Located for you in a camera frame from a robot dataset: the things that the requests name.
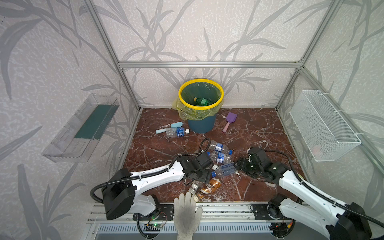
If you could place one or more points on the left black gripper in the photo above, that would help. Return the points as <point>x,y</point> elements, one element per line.
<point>205,173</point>

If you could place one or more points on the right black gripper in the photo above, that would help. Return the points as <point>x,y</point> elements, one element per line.
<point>243,165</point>

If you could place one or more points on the green soda bottle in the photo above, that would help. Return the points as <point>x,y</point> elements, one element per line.
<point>202,102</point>

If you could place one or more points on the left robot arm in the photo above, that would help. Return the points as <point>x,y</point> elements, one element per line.
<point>123,193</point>

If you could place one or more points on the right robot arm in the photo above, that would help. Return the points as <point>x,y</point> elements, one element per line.
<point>332,218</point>

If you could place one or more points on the yellow plastic bin liner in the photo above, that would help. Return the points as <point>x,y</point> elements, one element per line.
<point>195,113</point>

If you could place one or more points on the teal bin with yellow rim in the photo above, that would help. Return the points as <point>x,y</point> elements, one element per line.
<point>201,88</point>

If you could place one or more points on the square clear bottle green label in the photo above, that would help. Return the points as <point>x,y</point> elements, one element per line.
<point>195,187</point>

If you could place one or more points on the brown tea bottle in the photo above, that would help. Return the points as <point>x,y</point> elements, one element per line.
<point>210,188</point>

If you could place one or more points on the crushed clear bottle blue label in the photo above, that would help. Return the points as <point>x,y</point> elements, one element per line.
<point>220,158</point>

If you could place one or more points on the small clear bottle blue label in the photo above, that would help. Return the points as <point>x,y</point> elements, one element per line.
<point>215,146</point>

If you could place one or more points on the clear bottle blue label white cap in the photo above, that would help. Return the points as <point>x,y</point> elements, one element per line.
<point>177,132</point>

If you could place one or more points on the white knit glove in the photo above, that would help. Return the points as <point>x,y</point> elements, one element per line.
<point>186,218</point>

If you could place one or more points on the purple toy shovel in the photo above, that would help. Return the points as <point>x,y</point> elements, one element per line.
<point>231,117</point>

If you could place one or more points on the green circuit board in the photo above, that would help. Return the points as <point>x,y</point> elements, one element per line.
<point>154,227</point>

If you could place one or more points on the clear plastic shelf tray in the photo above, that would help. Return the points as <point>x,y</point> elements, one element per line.
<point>78,139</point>

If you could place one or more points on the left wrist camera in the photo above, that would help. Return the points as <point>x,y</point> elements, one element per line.
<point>195,163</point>

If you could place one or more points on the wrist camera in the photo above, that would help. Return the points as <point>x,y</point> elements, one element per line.
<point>258,156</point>
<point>195,163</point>

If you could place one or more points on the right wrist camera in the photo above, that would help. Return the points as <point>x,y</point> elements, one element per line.
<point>258,156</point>

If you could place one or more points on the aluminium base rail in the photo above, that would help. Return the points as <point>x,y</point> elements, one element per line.
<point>221,212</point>

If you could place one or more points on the white wire basket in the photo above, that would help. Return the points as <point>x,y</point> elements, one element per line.
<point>326,133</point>

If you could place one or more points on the aluminium frame crossbar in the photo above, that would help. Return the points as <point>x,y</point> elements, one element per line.
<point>206,64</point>

